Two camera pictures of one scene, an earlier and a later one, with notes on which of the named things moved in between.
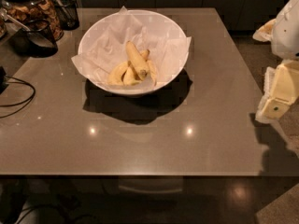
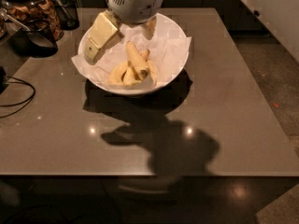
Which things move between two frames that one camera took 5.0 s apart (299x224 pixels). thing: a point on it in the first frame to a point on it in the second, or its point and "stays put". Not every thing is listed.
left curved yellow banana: [115, 77] stays put
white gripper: [287, 32] to [135, 6]
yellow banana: [137, 61] stays put
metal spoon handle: [19, 22] stays put
